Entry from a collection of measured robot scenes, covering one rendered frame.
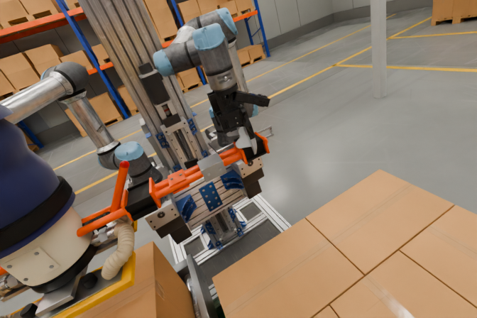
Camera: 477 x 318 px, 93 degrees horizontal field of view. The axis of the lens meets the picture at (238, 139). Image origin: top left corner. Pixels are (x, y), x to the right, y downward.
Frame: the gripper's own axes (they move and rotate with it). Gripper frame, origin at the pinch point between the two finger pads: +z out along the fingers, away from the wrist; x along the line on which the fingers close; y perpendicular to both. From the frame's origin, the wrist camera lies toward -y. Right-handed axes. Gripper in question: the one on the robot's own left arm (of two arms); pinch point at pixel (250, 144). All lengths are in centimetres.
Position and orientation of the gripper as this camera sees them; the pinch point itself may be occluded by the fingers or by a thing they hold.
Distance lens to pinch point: 71.9
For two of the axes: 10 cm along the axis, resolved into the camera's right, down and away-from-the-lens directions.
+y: -9.0, 4.0, -1.8
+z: 2.9, 8.4, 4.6
